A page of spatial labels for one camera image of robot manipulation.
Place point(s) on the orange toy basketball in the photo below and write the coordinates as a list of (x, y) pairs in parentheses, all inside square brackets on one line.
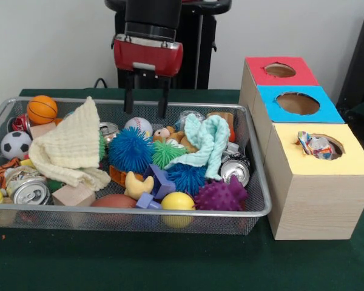
[(42, 109)]

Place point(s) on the cream knitted cloth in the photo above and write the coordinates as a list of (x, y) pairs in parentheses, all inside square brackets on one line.
[(69, 142)]

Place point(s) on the blue puffer ball with eyes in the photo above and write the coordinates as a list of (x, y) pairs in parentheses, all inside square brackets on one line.
[(130, 150)]

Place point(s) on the light teal cloth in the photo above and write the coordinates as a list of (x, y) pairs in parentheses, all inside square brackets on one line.
[(212, 142)]

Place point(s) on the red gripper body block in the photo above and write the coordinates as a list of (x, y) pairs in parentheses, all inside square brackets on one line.
[(148, 56)]

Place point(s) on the small soccer ball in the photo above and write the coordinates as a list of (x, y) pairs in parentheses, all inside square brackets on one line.
[(16, 145)]

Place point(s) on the wooden box with three holes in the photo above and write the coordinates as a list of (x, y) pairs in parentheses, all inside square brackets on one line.
[(321, 206)]

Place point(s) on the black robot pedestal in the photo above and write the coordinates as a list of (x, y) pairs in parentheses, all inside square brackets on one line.
[(206, 60)]

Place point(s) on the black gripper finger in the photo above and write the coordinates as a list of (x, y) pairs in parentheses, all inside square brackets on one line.
[(163, 97), (129, 92)]

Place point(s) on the purple spiky ball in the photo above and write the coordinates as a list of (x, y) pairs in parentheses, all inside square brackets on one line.
[(220, 197)]

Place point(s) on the plain wooden cube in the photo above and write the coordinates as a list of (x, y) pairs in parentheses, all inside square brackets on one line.
[(76, 197)]

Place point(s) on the white baseball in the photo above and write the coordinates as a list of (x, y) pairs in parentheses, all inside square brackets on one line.
[(138, 124)]

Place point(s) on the green spiky puffer ball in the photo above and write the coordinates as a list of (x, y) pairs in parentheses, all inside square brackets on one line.
[(167, 153)]

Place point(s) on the colourful patterned cloth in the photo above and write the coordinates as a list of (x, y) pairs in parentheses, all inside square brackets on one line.
[(317, 147)]

